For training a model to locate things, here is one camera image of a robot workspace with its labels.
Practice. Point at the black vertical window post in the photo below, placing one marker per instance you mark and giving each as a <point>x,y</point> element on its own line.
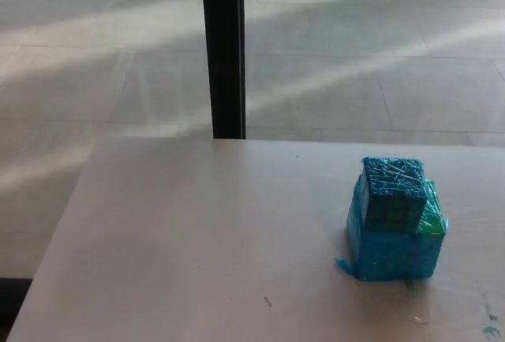
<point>223,49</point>

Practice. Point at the small blue taped cube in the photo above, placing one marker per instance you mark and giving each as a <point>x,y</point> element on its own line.
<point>390,196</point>

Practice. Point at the big blue-green taped cube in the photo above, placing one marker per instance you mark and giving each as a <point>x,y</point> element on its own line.
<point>394,255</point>

